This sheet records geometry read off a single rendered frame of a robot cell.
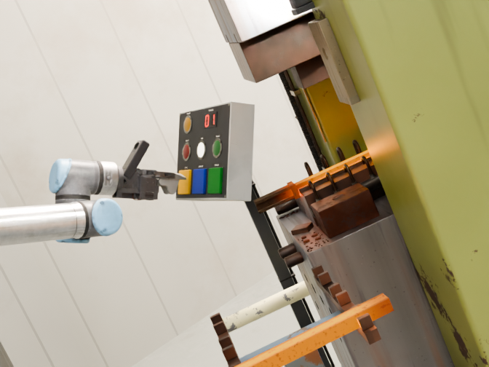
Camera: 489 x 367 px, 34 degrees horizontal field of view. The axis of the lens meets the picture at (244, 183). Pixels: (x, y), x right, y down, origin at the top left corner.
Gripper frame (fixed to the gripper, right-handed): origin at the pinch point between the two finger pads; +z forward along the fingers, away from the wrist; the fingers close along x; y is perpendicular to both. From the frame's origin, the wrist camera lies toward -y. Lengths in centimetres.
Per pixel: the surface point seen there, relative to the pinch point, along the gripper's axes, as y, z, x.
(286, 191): 4.5, 5.0, 46.1
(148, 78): -59, 63, -175
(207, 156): -6.7, 11.0, -5.7
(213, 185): 2.1, 10.2, 0.1
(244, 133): -12.9, 15.7, 7.1
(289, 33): -29, -4, 58
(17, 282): 44, -3, -159
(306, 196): 6, 6, 54
